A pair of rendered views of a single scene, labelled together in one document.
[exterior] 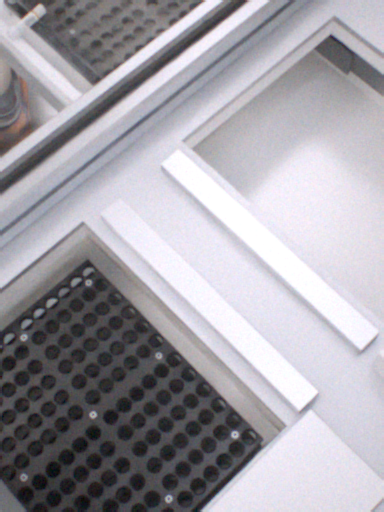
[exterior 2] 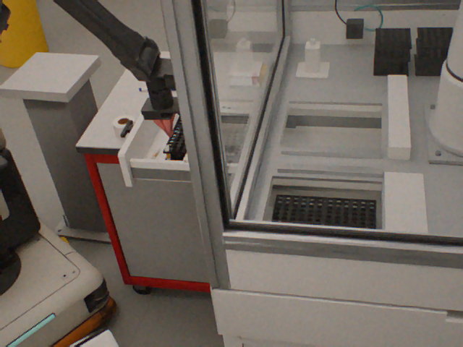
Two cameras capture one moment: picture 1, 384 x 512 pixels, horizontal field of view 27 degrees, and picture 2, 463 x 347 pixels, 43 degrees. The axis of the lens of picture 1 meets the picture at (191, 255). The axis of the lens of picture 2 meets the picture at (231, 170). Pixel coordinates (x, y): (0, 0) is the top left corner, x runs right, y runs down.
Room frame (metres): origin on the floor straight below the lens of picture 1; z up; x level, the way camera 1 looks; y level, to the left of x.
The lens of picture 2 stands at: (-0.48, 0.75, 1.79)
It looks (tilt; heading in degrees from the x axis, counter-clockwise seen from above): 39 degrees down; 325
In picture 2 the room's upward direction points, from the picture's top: 7 degrees counter-clockwise
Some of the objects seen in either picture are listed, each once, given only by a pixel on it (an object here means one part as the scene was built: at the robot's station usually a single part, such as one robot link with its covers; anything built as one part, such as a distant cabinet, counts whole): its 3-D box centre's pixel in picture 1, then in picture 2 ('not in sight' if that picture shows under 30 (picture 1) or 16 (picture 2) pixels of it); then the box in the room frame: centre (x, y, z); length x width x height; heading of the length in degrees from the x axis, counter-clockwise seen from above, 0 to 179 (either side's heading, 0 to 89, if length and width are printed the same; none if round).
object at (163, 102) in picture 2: not in sight; (160, 97); (0.65, 0.15, 1.04); 0.10 x 0.07 x 0.07; 40
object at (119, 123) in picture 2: not in sight; (124, 126); (0.98, 0.12, 0.78); 0.07 x 0.07 x 0.04
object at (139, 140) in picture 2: not in sight; (142, 138); (0.75, 0.18, 0.87); 0.29 x 0.02 x 0.11; 130
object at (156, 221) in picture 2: not in sight; (203, 180); (1.00, -0.15, 0.38); 0.62 x 0.58 x 0.76; 130
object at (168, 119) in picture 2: not in sight; (162, 121); (0.65, 0.16, 0.97); 0.07 x 0.07 x 0.09; 40
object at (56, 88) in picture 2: not in sight; (76, 151); (1.54, 0.12, 0.38); 0.30 x 0.30 x 0.76; 36
